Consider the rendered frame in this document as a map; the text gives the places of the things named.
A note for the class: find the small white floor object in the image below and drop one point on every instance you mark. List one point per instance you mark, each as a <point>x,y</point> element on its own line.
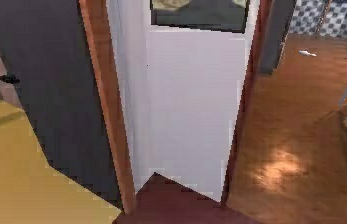
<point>307,53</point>

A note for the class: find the black framed wall picture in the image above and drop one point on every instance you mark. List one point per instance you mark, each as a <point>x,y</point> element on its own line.
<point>201,16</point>

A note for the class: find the dark grey room door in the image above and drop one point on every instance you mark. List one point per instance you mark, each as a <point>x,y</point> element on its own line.
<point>274,36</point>
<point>57,83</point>

